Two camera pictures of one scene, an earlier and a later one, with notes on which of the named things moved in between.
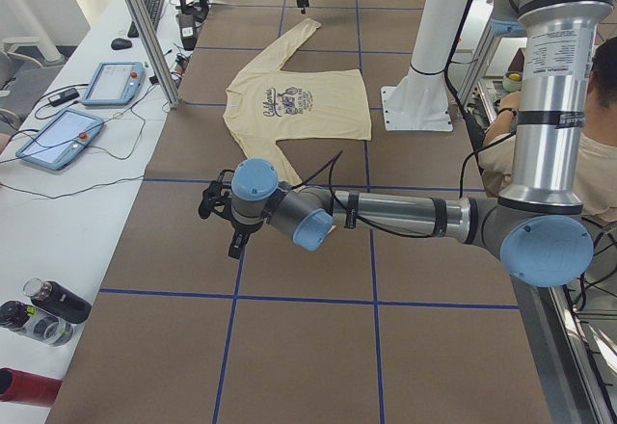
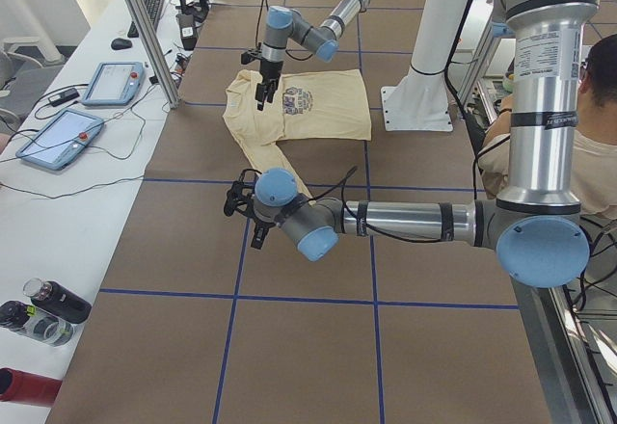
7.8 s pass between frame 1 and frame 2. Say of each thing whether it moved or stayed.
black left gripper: moved
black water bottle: stayed
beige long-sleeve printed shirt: stayed
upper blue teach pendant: stayed
